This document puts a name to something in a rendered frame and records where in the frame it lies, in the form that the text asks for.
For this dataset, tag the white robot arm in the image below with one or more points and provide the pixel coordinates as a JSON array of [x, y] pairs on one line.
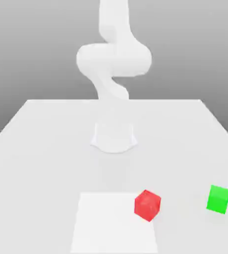
[[114, 59]]

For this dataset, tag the small red cube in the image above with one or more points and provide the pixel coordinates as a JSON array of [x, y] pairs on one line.
[[147, 205]]

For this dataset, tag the small green cube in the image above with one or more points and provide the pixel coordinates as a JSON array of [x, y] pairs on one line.
[[218, 200]]

